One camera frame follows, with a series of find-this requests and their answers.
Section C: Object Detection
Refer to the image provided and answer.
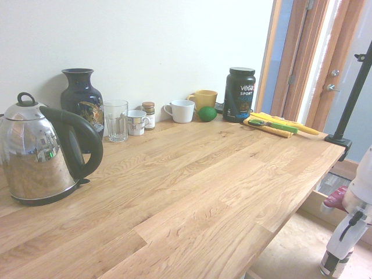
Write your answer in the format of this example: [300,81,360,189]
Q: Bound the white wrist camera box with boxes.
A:
[320,185,350,216]

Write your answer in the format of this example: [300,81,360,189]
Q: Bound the dark blue painted vase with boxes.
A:
[60,68,105,154]

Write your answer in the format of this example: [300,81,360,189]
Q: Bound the yellow folded cloth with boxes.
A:
[242,112,301,140]

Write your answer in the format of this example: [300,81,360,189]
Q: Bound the spice jar with copper lid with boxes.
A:
[141,101,156,131]

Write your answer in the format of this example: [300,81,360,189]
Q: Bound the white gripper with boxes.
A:
[325,210,371,270]

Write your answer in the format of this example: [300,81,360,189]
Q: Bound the small patterned white cup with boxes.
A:
[127,110,152,137]

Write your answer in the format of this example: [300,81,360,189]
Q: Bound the black clamp camera stand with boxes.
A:
[324,40,372,162]

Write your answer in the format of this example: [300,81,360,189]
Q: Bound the green lime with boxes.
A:
[196,106,218,123]

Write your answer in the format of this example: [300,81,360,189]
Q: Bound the seasoning jar with copper lid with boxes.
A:
[319,245,356,279]

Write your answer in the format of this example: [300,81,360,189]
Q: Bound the black Vega protein tub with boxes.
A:
[222,67,257,124]

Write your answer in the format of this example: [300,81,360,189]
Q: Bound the large open wooden drawer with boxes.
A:
[246,190,372,279]

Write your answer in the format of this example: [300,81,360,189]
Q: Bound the stainless steel electric kettle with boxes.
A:
[0,92,105,207]

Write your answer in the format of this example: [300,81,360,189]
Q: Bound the wooden glass-panel door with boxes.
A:
[305,0,372,164]

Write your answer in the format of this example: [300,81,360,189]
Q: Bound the plain white mug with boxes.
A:
[163,99,195,124]

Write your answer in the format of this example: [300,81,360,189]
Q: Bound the green handled scissors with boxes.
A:
[248,118,299,135]

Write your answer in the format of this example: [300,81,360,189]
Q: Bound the yellow mug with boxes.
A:
[186,90,219,113]

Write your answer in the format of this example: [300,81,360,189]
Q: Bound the clear faceted drinking glass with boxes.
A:
[103,99,129,143]

